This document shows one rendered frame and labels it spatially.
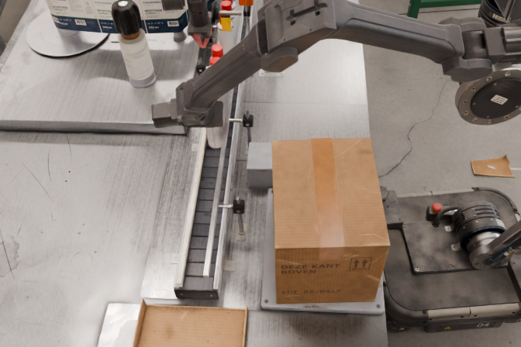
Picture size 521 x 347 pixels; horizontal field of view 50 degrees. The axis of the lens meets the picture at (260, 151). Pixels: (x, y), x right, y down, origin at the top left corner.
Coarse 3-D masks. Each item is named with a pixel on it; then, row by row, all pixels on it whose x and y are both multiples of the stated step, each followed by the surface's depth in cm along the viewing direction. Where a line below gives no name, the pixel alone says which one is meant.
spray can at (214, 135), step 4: (208, 128) 159; (212, 128) 158; (216, 128) 159; (220, 128) 160; (208, 132) 161; (212, 132) 160; (216, 132) 160; (220, 132) 161; (208, 136) 163; (212, 136) 161; (216, 136) 161; (220, 136) 162; (208, 140) 164; (212, 140) 163; (216, 140) 162; (220, 140) 163; (212, 144) 164; (216, 144) 164; (220, 144) 164; (212, 148) 165; (216, 148) 165; (220, 148) 166
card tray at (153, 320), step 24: (144, 312) 138; (168, 312) 138; (192, 312) 138; (216, 312) 138; (240, 312) 137; (144, 336) 134; (168, 336) 134; (192, 336) 134; (216, 336) 134; (240, 336) 134
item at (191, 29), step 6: (192, 12) 163; (198, 12) 163; (204, 12) 163; (210, 12) 171; (192, 18) 164; (198, 18) 164; (204, 18) 164; (210, 18) 169; (192, 24) 166; (198, 24) 165; (204, 24) 166; (192, 30) 165; (198, 30) 165; (204, 30) 165
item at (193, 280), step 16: (208, 144) 167; (208, 160) 163; (224, 160) 163; (208, 176) 159; (224, 176) 159; (208, 192) 155; (224, 192) 155; (208, 208) 152; (208, 224) 149; (192, 240) 146; (192, 256) 143; (192, 272) 140; (192, 288) 137; (208, 288) 137
